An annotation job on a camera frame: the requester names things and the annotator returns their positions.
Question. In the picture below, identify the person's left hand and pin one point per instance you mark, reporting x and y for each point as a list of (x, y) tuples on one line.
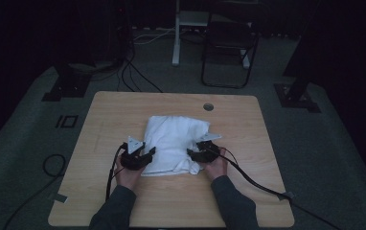
[(127, 177)]

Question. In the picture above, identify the black stand with base plate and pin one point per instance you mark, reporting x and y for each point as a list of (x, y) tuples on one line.
[(299, 92), (67, 84)]

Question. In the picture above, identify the black folding chair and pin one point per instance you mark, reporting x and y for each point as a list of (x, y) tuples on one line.
[(229, 44)]

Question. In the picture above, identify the white desk frame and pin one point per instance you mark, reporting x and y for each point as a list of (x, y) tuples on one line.
[(179, 35)]

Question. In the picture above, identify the white cloth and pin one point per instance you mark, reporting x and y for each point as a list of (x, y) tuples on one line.
[(171, 143)]

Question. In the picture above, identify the round table grommet hole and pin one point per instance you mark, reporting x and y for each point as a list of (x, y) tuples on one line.
[(208, 107)]

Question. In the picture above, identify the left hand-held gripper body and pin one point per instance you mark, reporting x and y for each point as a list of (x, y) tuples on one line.
[(133, 153)]

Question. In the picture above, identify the grey tape piece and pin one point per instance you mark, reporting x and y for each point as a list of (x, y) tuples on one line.
[(60, 198), (288, 195)]

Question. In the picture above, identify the person's right hand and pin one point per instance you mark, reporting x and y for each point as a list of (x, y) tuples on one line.
[(216, 167)]

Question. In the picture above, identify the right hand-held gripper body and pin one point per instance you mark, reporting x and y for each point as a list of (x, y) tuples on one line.
[(208, 148)]

